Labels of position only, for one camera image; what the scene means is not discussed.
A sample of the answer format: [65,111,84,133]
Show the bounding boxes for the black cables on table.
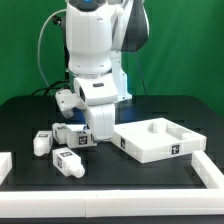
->
[31,79,73,98]

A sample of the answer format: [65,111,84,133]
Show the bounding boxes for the white sheet with tags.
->
[67,124,88,131]

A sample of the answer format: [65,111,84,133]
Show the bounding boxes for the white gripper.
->
[75,100,115,141]

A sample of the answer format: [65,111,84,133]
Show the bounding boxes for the white obstacle fence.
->
[0,151,224,218]

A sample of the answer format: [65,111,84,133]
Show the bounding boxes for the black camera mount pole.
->
[53,14,70,89]

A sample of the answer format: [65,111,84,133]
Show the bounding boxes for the white square table top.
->
[111,118,207,163]

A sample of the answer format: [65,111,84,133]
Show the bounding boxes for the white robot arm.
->
[66,0,149,141]

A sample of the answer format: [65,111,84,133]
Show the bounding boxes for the grey cable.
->
[36,8,69,95]

